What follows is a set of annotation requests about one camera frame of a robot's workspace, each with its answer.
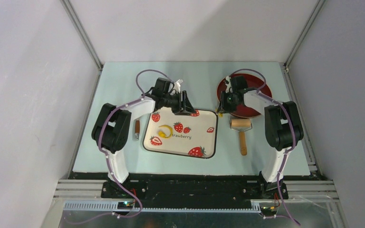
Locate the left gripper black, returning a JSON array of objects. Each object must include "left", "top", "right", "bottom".
[{"left": 162, "top": 90, "right": 196, "bottom": 116}]

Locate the yellow dough trim scrap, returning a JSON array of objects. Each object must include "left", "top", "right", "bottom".
[{"left": 158, "top": 124, "right": 173, "bottom": 139}]

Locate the metal scraper wooden handle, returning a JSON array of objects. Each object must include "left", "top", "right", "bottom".
[{"left": 134, "top": 119, "right": 140, "bottom": 141}]

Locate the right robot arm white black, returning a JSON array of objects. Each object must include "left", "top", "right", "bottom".
[{"left": 217, "top": 76, "right": 304, "bottom": 199}]

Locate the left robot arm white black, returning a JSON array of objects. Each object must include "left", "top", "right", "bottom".
[{"left": 91, "top": 78, "right": 196, "bottom": 198}]

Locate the strawberry pattern white tray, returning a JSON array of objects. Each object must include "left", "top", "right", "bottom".
[{"left": 143, "top": 108, "right": 218, "bottom": 159}]

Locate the round red plate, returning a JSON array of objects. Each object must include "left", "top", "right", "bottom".
[{"left": 217, "top": 73, "right": 272, "bottom": 118}]

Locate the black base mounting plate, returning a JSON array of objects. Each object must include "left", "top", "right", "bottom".
[{"left": 101, "top": 174, "right": 288, "bottom": 209}]

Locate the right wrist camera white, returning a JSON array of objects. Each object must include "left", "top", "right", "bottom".
[{"left": 224, "top": 76, "right": 231, "bottom": 93}]

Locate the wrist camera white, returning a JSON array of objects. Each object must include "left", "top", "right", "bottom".
[
  {"left": 224, "top": 76, "right": 231, "bottom": 93},
  {"left": 173, "top": 79, "right": 183, "bottom": 94}
]

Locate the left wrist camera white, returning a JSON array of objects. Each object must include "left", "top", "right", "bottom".
[{"left": 173, "top": 79, "right": 183, "bottom": 94}]

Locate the aluminium frame rail front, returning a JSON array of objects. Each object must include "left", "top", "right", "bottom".
[{"left": 53, "top": 180, "right": 339, "bottom": 213}]

